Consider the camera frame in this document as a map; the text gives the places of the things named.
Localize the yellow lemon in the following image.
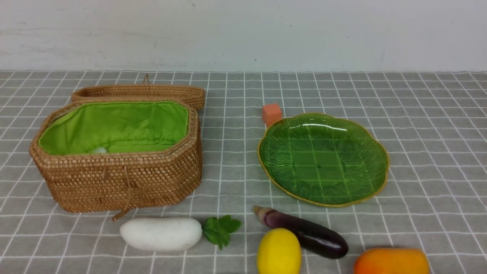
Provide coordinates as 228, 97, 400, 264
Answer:
257, 228, 302, 274

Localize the purple eggplant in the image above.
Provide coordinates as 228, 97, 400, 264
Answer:
253, 205, 349, 260

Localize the white radish with green leaves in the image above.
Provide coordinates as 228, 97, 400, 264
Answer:
120, 215, 241, 253

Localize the orange mango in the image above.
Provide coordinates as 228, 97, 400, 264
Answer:
353, 248, 430, 274

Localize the small orange cube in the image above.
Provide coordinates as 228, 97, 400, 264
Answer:
261, 104, 282, 127

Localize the woven rattan basket lid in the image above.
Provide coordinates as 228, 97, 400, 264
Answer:
71, 74, 205, 110

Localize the green leaf-shaped glass plate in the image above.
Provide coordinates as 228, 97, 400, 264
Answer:
257, 113, 390, 207

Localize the woven rattan basket green lining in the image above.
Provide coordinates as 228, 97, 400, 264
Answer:
29, 98, 202, 221

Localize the grey checked tablecloth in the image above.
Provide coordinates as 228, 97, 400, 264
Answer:
0, 71, 487, 274

